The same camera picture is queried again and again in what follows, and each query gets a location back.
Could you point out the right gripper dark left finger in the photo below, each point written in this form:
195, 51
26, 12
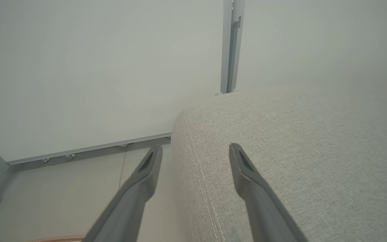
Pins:
129, 208

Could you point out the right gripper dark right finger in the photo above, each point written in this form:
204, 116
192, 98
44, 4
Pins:
264, 208

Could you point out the grey fabric sofa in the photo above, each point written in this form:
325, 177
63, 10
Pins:
314, 151

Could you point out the large white partition panel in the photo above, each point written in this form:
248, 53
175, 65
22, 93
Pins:
96, 67

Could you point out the narrow white partition panel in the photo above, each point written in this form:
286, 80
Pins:
314, 37

